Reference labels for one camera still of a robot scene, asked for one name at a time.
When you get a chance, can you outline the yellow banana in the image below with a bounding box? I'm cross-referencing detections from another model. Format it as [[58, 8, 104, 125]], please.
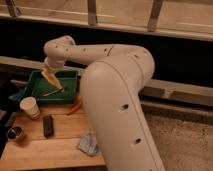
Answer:
[[41, 70, 62, 89]]

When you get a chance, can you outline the small metal can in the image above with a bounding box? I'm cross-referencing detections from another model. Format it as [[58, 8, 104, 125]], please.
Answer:
[[7, 127, 25, 142]]

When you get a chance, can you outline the black rectangular remote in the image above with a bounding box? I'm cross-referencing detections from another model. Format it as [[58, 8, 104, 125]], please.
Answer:
[[43, 115, 54, 137]]

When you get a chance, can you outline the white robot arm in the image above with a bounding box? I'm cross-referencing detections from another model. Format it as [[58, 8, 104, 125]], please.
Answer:
[[44, 36, 165, 171]]

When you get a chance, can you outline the green plastic tray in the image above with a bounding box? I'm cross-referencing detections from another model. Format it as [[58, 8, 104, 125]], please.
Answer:
[[24, 70, 78, 105]]

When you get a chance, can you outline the blue grey cloth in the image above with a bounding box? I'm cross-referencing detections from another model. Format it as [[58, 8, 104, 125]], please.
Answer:
[[77, 132, 100, 157]]

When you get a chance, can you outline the white paper cup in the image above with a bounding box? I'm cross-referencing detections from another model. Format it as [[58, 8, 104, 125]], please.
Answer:
[[20, 97, 40, 118]]

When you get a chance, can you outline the blue object at table edge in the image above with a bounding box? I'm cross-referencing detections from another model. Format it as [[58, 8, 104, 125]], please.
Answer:
[[9, 89, 24, 102]]

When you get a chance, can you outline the wooden table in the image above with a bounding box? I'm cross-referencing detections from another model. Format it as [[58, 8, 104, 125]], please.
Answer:
[[0, 105, 104, 171]]

